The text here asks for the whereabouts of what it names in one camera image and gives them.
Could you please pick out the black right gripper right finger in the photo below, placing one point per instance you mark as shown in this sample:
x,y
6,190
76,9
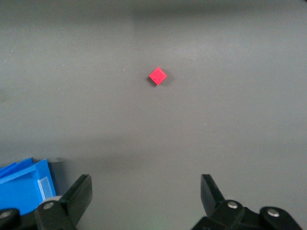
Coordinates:
x,y
216,210

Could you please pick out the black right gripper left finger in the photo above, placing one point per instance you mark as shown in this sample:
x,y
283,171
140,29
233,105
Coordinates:
x,y
72,203

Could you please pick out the small red cube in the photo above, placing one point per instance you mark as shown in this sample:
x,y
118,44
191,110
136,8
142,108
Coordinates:
x,y
157,76

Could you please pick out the blue plastic storage bin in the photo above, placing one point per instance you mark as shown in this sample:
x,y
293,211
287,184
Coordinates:
x,y
19,191

